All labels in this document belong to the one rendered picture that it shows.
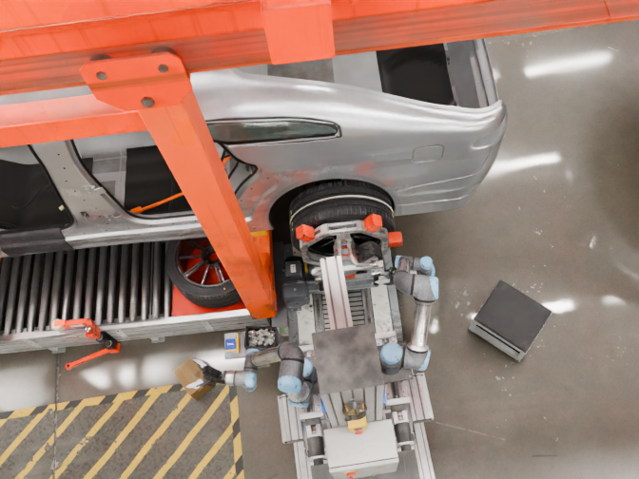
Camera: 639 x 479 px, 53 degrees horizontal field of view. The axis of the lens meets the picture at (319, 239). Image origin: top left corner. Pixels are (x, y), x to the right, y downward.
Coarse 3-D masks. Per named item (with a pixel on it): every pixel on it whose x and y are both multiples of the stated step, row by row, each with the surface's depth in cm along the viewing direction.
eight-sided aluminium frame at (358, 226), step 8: (328, 224) 375; (336, 224) 375; (344, 224) 375; (352, 224) 375; (360, 224) 374; (320, 232) 376; (328, 232) 373; (336, 232) 373; (344, 232) 374; (352, 232) 375; (360, 232) 375; (368, 232) 377; (376, 232) 380; (384, 232) 385; (312, 240) 381; (384, 240) 389; (304, 248) 389; (384, 248) 400; (304, 256) 401; (312, 256) 411; (320, 256) 415; (360, 256) 419; (368, 256) 419
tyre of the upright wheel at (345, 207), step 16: (304, 192) 387; (320, 192) 380; (336, 192) 377; (352, 192) 378; (368, 192) 382; (384, 192) 393; (304, 208) 383; (320, 208) 376; (336, 208) 373; (352, 208) 373; (368, 208) 376; (384, 208) 386; (384, 224) 388
